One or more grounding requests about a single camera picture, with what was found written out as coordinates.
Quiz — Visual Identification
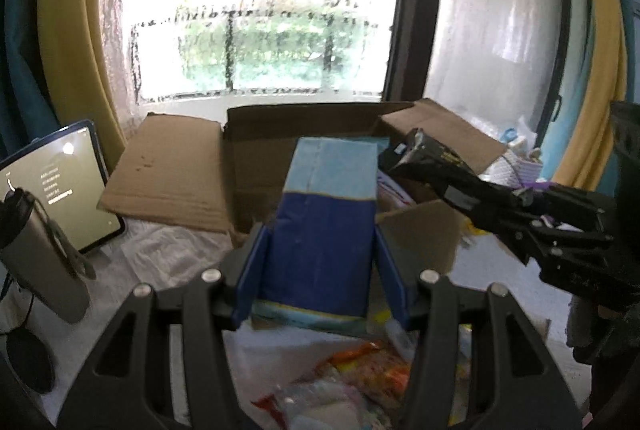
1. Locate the teal curtain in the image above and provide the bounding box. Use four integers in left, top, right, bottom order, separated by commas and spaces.
0, 0, 63, 158

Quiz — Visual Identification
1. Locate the steel tumbler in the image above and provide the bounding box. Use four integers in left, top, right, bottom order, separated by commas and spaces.
0, 189, 97, 325

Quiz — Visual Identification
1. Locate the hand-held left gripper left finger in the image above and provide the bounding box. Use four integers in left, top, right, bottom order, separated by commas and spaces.
57, 222, 273, 430

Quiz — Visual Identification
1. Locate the dark snack packet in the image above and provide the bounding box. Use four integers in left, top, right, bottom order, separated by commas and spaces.
392, 127, 476, 178

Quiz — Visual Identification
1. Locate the white crumpled paper sheet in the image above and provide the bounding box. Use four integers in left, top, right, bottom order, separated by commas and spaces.
119, 219, 248, 291

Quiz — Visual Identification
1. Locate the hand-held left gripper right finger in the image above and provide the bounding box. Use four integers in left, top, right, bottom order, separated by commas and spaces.
375, 225, 583, 430

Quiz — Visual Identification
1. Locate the red snack packet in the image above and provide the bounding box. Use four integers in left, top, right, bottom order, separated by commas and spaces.
250, 341, 416, 430

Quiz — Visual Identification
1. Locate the black cable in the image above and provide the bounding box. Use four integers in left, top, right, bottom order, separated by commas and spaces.
0, 275, 37, 337

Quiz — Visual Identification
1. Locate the black round pad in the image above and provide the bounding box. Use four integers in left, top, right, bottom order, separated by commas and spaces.
5, 327, 57, 396

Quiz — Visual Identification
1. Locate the tablet computer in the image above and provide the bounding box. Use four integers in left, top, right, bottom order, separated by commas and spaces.
0, 120, 126, 255

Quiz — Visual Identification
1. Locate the dark window frame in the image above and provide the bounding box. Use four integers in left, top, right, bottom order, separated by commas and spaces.
381, 0, 447, 104

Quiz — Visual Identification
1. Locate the brown cardboard box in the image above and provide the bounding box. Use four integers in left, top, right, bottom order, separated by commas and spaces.
97, 98, 508, 281

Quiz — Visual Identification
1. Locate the black balcony railing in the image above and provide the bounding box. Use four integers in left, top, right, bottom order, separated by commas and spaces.
129, 7, 392, 101

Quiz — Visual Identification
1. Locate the white pink snack packet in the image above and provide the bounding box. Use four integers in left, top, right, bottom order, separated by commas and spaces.
377, 170, 417, 211

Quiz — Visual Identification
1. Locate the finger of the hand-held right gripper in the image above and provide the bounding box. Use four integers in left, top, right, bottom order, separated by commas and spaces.
387, 157, 618, 231
467, 202, 616, 268

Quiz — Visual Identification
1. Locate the blue snack box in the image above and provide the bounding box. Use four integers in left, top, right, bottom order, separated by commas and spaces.
252, 137, 391, 336

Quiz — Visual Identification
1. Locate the white woven basket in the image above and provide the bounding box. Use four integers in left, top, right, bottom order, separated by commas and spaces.
479, 129, 545, 187

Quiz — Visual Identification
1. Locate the yellow curtain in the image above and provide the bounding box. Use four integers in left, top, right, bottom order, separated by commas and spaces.
37, 0, 127, 157
554, 0, 630, 197

